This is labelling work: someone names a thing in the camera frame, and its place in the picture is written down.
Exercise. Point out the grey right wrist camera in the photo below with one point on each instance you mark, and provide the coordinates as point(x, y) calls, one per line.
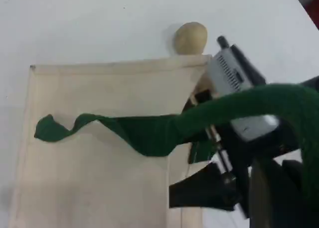
point(224, 70)

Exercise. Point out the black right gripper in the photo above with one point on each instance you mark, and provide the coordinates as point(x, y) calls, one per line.
point(239, 163)

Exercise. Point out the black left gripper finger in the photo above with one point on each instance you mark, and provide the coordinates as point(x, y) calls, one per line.
point(265, 195)
point(292, 195)

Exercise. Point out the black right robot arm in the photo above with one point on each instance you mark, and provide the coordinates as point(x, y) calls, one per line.
point(312, 82)

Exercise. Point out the beige toy potato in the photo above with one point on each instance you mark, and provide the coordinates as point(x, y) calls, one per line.
point(189, 38)

